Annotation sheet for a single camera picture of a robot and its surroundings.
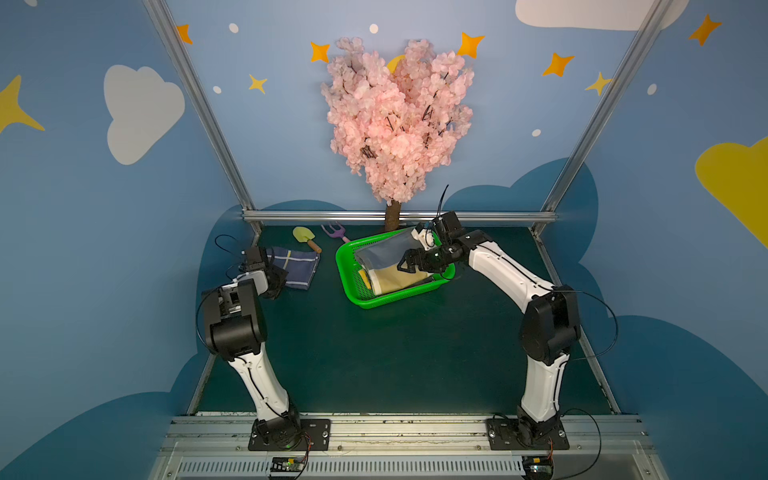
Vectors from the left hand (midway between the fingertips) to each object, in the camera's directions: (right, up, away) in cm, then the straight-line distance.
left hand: (283, 273), depth 103 cm
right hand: (+44, +4, -13) cm, 46 cm away
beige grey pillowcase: (+34, +5, +1) cm, 34 cm away
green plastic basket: (+25, -4, +1) cm, 25 cm away
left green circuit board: (+12, -45, -31) cm, 56 cm away
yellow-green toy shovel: (+3, +15, +16) cm, 22 cm away
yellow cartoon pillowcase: (+29, -2, -1) cm, 29 cm away
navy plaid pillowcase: (+4, +3, +6) cm, 7 cm away
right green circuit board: (+74, -46, -30) cm, 92 cm away
